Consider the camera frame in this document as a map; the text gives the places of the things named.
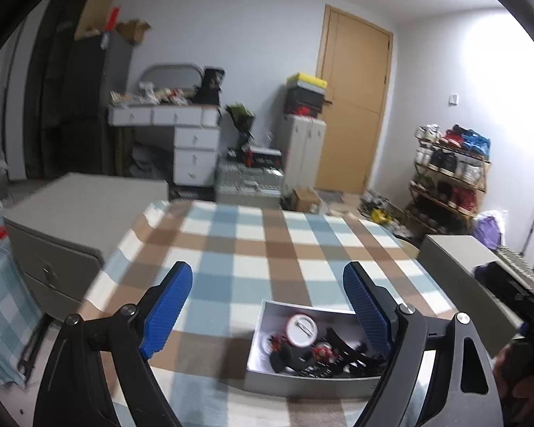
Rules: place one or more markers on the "arched mirror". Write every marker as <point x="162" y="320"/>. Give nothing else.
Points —
<point x="173" y="75"/>

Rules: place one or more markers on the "grey plain cabinet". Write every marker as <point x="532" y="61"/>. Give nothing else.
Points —
<point x="458" y="253"/>

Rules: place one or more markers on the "wooden door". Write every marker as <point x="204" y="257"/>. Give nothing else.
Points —
<point x="351" y="98"/>

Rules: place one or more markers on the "dark tall wardrobe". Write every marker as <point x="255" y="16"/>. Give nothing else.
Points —
<point x="80" y="106"/>

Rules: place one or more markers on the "brown blue checked blanket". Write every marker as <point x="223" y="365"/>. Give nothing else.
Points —
<point x="249" y="249"/>

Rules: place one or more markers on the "dark wrapped bouquet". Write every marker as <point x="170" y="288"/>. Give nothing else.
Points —
<point x="241" y="118"/>

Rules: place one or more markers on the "heap of loose slippers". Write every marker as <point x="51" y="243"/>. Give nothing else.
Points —
<point x="382" y="211"/>

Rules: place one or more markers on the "wooden shoe rack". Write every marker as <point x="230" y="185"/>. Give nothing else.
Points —
<point x="483" y="178"/>

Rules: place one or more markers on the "silver jewelry box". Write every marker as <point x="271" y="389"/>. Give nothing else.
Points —
<point x="302" y="382"/>

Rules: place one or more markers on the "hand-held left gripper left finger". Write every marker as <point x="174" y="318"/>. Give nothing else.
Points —
<point x="167" y="311"/>

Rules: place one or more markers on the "purple bag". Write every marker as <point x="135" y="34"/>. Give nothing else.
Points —
<point x="491" y="231"/>

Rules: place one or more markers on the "small cardboard box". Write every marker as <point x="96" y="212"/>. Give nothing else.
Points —
<point x="305" y="200"/>

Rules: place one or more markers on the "person's right hand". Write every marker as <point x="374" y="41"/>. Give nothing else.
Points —
<point x="523" y="382"/>

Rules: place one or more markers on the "teal checked cloth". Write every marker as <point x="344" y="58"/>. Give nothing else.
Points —
<point x="4" y="302"/>

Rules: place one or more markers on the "red rimmed round pin badge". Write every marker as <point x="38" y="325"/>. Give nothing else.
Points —
<point x="300" y="330"/>

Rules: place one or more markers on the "grey ribbed panel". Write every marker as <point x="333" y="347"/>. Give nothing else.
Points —
<point x="518" y="262"/>

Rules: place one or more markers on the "white dressing table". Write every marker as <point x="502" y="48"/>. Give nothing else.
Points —
<point x="191" y="142"/>

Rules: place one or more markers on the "pile of small toiletries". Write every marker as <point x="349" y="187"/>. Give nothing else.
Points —
<point x="151" y="95"/>

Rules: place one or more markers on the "grey cloth bundle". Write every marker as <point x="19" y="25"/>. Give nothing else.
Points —
<point x="151" y="162"/>

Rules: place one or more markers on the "large flat cardboard box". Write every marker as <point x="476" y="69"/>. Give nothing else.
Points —
<point x="95" y="4"/>

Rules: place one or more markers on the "group of assorted shoes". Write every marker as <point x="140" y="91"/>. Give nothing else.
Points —
<point x="449" y="164"/>

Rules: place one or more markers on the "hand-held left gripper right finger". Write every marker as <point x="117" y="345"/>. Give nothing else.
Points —
<point x="367" y="311"/>

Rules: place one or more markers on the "red figurine charm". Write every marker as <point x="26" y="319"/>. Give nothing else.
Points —
<point x="323" y="351"/>

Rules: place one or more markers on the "black bag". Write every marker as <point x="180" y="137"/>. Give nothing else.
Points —
<point x="210" y="86"/>

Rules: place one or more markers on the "grey drawer cabinet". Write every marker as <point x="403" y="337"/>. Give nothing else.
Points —
<point x="71" y="218"/>

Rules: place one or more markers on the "grey door mat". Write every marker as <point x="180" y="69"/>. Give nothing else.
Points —
<point x="331" y="196"/>

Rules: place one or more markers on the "yellow lidded box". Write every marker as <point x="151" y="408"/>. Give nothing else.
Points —
<point x="307" y="81"/>

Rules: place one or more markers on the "white upright suitcase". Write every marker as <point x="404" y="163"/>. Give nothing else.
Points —
<point x="302" y="155"/>

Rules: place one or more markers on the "open cardboard box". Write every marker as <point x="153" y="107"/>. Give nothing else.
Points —
<point x="133" y="31"/>

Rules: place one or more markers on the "black red shoebox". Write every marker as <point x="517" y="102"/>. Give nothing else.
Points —
<point x="262" y="156"/>

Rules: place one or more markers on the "silver ribbed suitcase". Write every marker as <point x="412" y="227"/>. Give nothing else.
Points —
<point x="249" y="184"/>

